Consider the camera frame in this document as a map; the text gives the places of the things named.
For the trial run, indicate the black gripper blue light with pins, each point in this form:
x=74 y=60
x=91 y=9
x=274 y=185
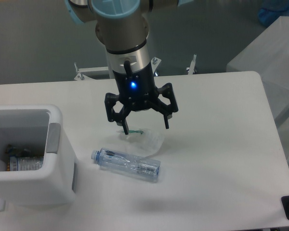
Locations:
x=135 y=89

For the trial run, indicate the clear plastic cup green label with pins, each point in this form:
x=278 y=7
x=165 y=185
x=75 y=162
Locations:
x=141 y=141

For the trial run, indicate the clear plastic bottle blue cap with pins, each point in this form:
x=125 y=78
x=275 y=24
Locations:
x=128 y=164

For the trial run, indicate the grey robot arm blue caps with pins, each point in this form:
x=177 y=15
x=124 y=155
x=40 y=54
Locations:
x=122 y=29

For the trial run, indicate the white trash can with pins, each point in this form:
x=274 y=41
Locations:
x=39 y=128

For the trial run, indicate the dark trash in bin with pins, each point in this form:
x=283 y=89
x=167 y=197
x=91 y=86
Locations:
x=16 y=151

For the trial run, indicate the metal clamp bolt right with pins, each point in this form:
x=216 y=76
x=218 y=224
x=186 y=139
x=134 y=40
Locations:
x=191 y=69

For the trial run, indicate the bottle with label in bin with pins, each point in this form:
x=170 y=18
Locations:
x=24 y=163

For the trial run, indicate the blue plastic bag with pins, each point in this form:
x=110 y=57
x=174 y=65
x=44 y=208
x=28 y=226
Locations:
x=271 y=10

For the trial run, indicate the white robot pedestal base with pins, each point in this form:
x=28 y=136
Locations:
x=99 y=73

